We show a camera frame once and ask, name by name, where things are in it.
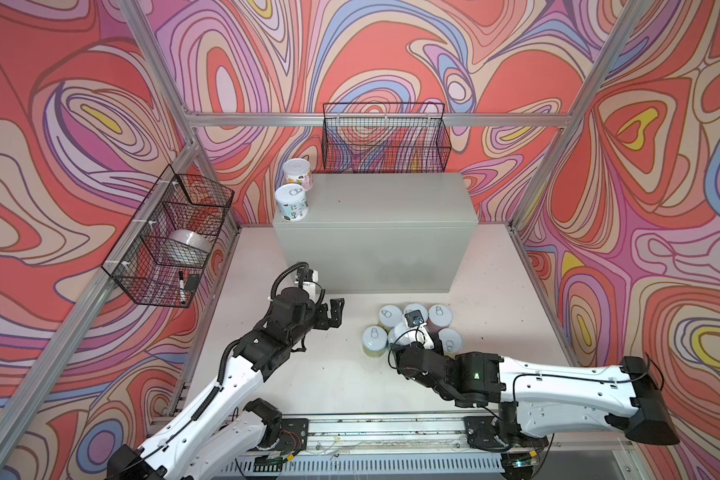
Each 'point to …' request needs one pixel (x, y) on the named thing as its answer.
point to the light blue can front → (402, 334)
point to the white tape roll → (189, 246)
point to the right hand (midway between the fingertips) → (407, 347)
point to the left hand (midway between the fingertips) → (333, 298)
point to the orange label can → (417, 307)
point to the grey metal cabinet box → (382, 232)
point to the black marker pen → (182, 287)
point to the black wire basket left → (139, 261)
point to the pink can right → (440, 315)
